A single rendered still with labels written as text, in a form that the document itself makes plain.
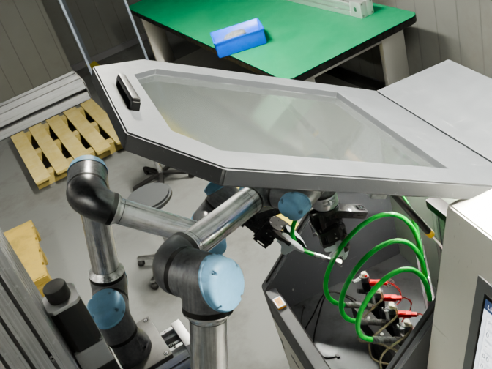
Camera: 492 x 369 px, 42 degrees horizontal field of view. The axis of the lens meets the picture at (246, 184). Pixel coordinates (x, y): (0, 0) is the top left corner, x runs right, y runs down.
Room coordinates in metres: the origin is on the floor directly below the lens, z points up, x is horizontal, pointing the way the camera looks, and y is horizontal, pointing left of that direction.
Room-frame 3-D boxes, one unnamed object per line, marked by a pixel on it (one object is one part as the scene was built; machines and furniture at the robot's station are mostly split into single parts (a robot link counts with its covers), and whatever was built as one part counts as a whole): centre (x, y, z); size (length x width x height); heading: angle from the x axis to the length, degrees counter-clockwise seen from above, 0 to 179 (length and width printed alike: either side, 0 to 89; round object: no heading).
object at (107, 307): (1.55, 0.53, 1.20); 0.13 x 0.12 x 0.14; 2
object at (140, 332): (1.54, 0.53, 1.09); 0.15 x 0.15 x 0.10
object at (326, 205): (1.45, -0.20, 1.45); 0.08 x 0.08 x 0.05
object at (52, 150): (5.56, 1.46, 0.06); 1.36 x 0.94 x 0.12; 17
